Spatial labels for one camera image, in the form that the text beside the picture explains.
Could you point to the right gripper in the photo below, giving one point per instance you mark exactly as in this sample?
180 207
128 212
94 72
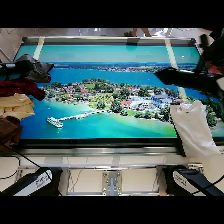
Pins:
170 76

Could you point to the dark red garment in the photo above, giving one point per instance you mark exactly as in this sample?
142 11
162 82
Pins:
20 87

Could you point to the white T-shirt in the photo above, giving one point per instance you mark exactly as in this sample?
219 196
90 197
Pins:
193 130

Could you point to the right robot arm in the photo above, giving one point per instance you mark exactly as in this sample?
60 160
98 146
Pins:
196 81

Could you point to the person's legs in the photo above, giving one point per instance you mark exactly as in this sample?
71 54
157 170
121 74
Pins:
145 32

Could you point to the dark grey garment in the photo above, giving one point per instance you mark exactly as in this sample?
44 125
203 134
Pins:
40 73

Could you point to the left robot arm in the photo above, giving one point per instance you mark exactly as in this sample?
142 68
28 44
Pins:
10 68

